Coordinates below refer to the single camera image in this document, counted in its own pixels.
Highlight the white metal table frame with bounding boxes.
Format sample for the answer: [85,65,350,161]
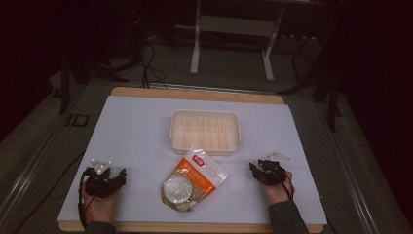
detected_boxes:
[189,0,287,83]

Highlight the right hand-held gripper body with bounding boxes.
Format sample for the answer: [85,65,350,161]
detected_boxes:
[256,151,293,187]

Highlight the orange and clear snack packet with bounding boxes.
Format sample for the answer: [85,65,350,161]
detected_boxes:
[161,145,230,214]

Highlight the black floor bracket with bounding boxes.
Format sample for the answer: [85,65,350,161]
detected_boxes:
[65,112,91,128]

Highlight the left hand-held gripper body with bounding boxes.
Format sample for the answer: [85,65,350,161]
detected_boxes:
[83,158,121,200]

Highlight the aluminium floor rail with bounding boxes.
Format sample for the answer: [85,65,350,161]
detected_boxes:
[0,120,67,225]
[316,96,382,234]

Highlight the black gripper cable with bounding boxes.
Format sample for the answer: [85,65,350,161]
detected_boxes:
[274,169,295,201]
[77,170,95,230]

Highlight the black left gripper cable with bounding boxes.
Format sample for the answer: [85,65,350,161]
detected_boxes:
[77,170,95,230]

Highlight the person's right hand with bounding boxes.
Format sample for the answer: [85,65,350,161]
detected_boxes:
[260,171,296,206]

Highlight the black metal stand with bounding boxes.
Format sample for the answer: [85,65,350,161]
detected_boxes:
[57,28,131,115]
[277,28,344,134]

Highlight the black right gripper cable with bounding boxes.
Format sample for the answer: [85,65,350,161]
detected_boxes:
[274,169,295,201]

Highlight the black floor cables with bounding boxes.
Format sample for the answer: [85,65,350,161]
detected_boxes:
[139,41,169,90]

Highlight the white plastic tray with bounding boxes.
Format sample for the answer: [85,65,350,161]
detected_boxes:
[169,108,243,157]

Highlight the power strip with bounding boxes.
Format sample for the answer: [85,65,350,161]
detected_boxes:
[280,33,318,42]

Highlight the white table mat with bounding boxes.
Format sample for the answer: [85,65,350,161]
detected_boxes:
[56,95,328,226]

